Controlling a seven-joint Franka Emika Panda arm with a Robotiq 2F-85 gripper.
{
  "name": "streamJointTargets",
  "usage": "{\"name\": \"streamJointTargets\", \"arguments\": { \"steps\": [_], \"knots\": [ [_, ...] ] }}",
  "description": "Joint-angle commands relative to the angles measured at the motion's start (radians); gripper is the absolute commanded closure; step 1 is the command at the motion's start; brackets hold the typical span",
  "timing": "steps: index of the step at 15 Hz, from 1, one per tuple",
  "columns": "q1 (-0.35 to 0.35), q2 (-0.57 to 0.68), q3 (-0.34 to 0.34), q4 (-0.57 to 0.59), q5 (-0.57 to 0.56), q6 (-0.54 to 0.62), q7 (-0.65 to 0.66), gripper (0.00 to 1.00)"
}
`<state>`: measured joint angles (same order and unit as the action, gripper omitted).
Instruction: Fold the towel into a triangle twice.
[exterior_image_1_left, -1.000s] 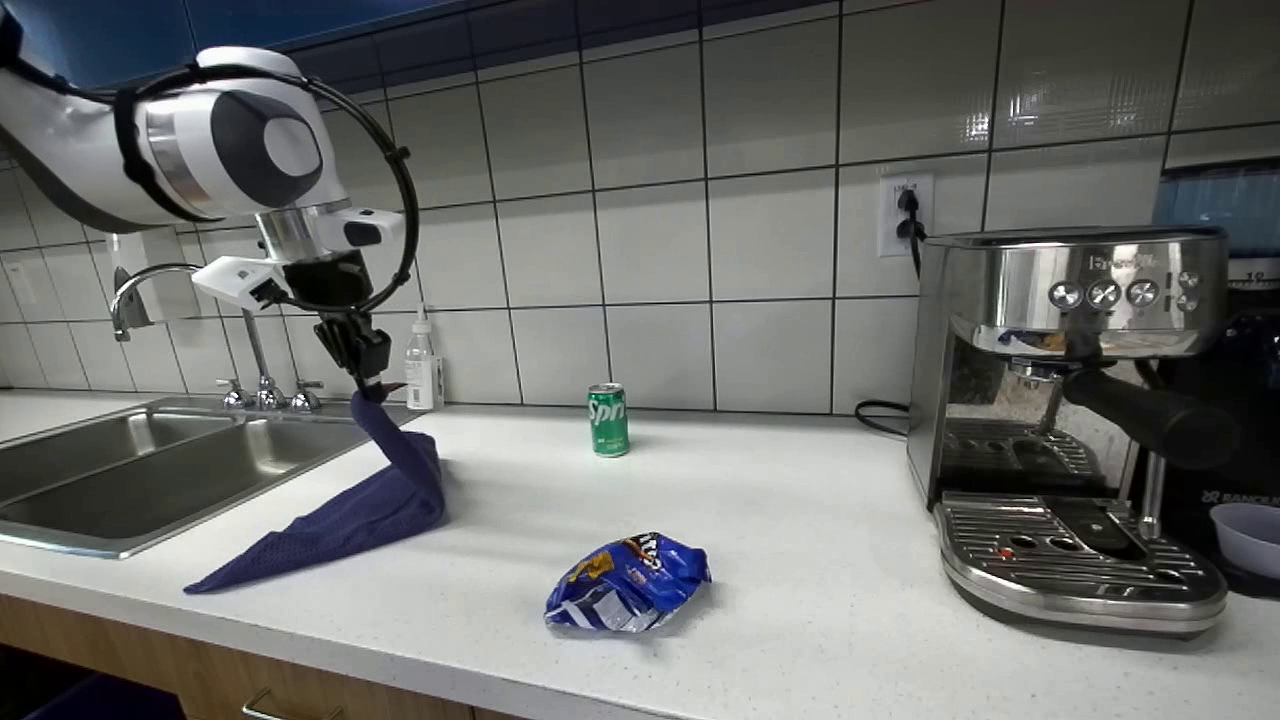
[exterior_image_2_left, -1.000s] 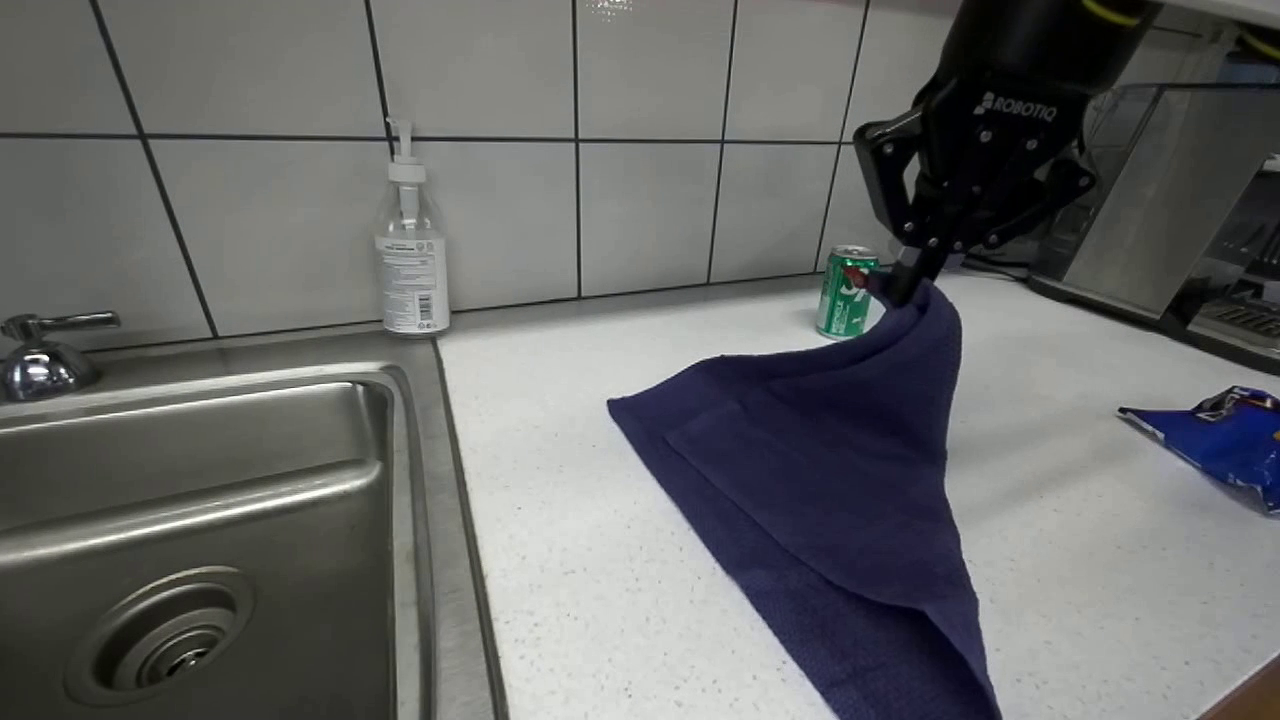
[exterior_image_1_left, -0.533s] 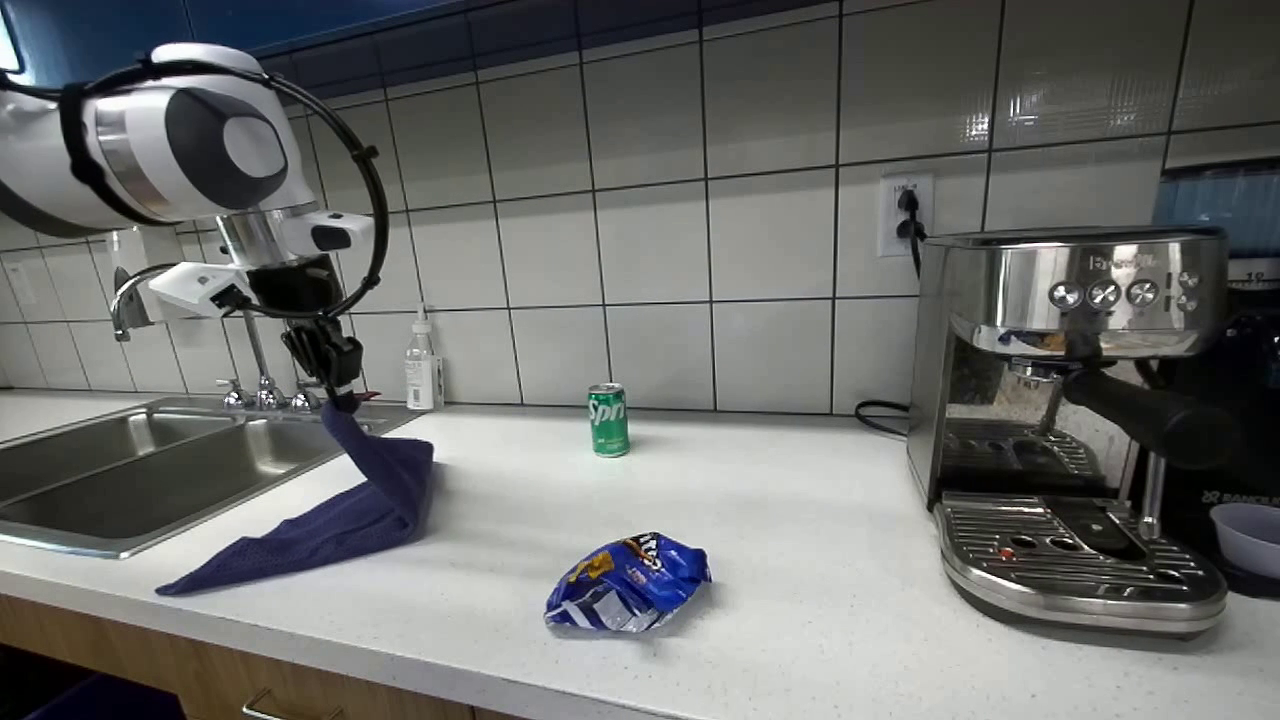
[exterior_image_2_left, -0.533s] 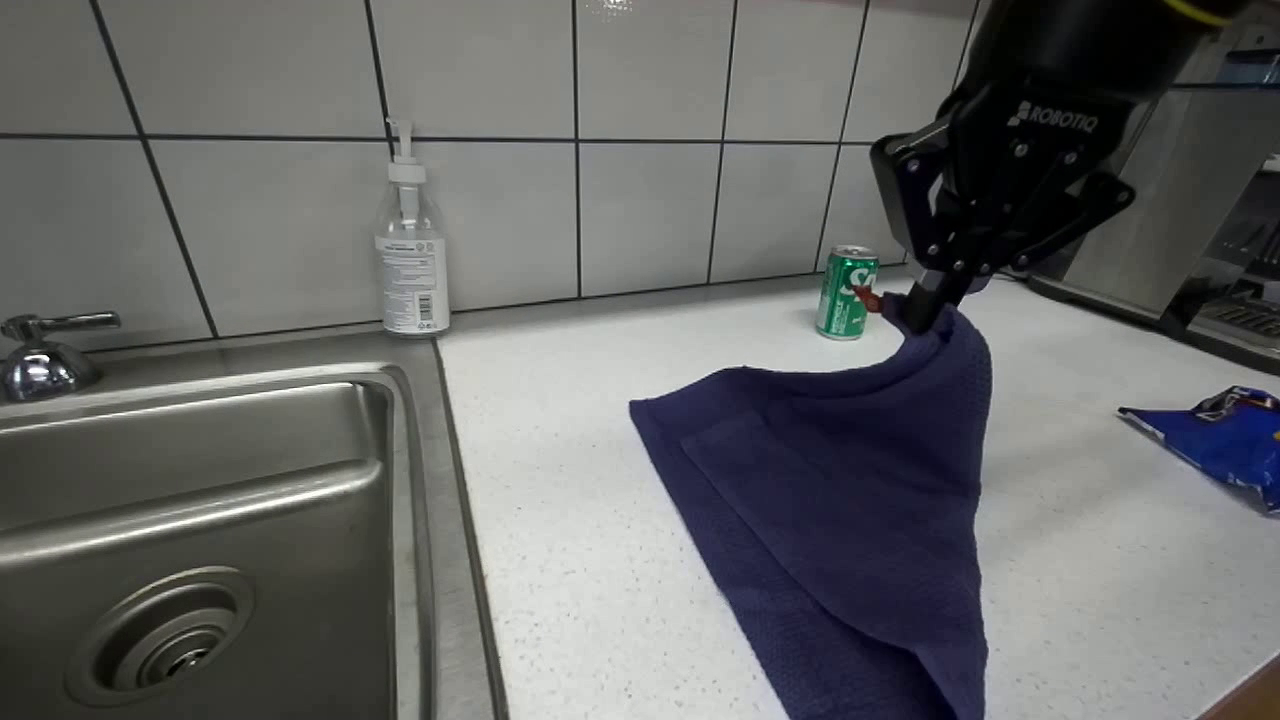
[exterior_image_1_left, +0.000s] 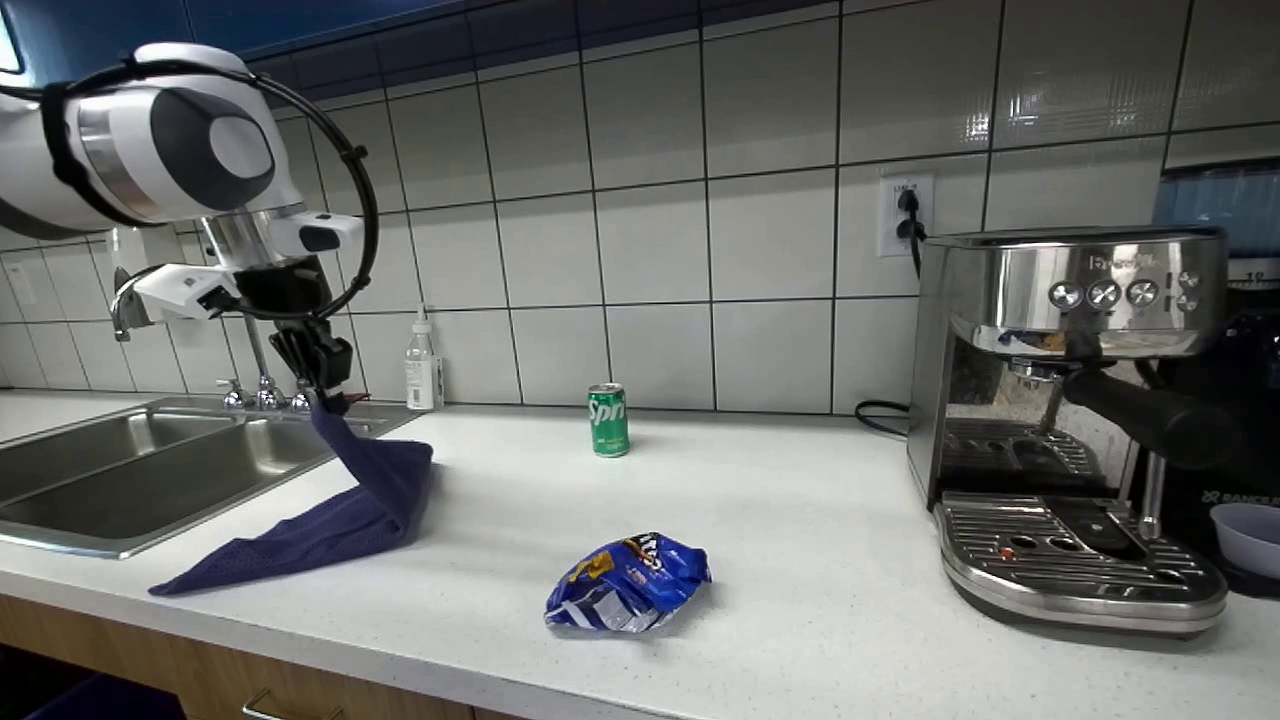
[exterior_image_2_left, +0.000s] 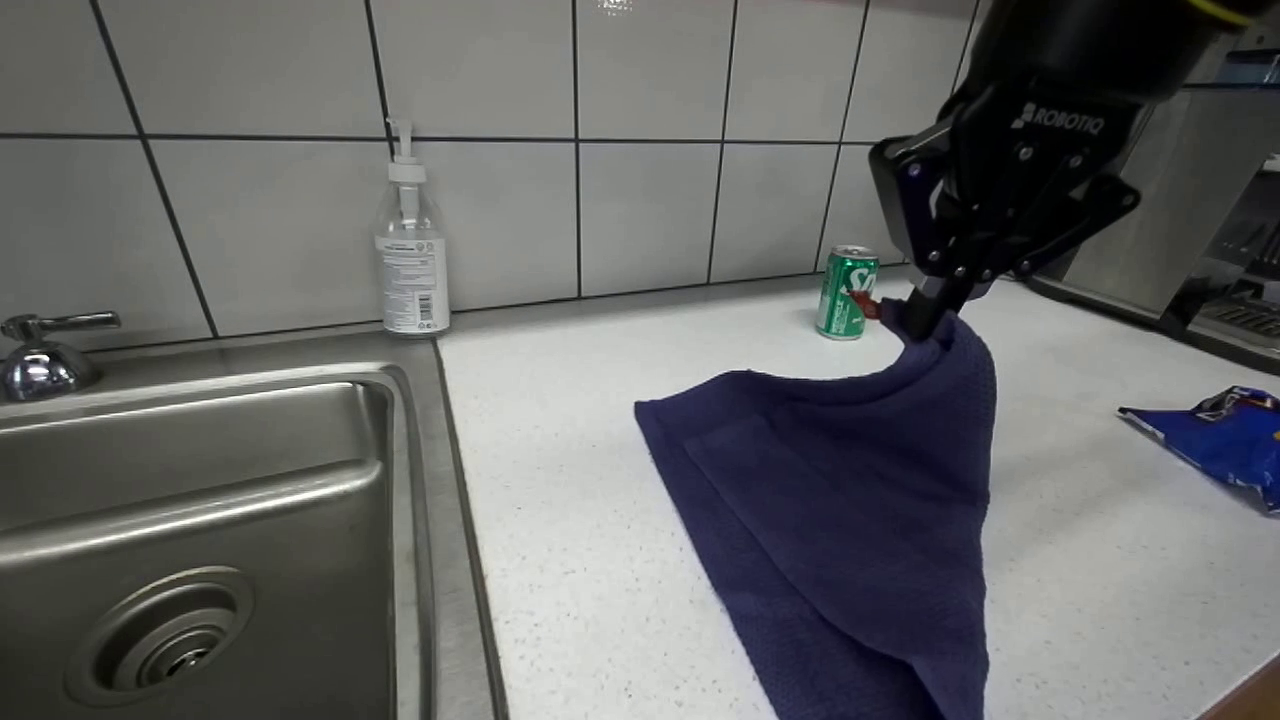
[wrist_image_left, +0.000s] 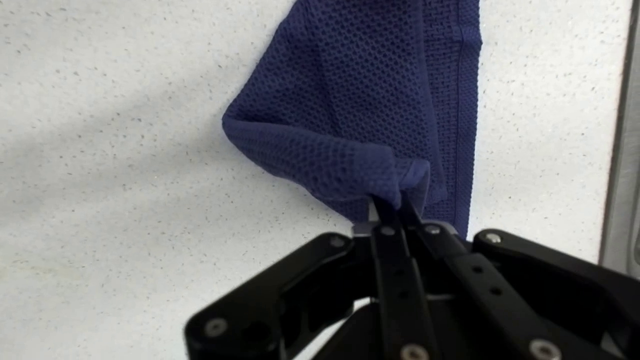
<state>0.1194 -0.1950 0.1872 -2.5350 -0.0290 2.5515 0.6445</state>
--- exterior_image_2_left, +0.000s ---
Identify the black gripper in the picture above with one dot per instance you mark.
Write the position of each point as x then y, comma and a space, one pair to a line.
1054, 147

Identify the navy blue towel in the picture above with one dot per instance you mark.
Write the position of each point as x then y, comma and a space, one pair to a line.
853, 504

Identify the green soda can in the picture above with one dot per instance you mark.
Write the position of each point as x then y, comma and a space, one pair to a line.
840, 287

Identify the stainless steel espresso machine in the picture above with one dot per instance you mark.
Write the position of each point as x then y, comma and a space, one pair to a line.
1203, 224

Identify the blue chip bag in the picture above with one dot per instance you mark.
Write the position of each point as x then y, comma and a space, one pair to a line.
1235, 446

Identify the wooden base cabinet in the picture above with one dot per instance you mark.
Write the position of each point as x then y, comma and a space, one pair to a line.
1253, 700

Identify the clear soap pump bottle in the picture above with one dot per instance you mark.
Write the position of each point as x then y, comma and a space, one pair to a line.
414, 273

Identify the stainless steel sink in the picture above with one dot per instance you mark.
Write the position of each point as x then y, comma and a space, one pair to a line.
264, 453

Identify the metal sink drain strainer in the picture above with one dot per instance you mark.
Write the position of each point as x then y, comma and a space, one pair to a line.
166, 636

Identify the chrome sink faucet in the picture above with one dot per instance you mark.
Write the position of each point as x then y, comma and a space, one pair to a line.
38, 365

